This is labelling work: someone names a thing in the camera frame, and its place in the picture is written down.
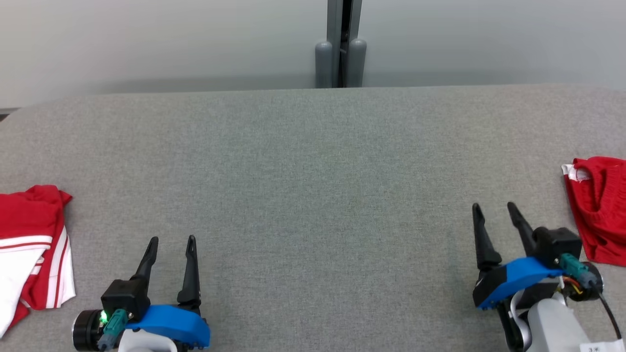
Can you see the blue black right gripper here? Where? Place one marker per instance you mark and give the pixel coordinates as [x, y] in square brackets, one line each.
[513, 278]

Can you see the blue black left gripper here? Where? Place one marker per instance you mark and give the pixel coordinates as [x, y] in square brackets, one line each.
[171, 322]

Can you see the red shorts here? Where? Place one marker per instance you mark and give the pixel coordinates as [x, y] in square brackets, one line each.
[604, 210]

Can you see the red white basketball jersey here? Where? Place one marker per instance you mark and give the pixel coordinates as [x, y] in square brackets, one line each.
[34, 234]

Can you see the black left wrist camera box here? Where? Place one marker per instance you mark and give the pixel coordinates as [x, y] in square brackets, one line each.
[124, 298]

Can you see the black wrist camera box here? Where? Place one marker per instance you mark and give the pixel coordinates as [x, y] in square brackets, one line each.
[124, 298]
[557, 244]

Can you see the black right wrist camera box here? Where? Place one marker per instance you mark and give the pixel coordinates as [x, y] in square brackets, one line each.
[557, 244]

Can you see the grey partition post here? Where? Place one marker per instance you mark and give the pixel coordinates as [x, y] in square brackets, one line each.
[341, 49]

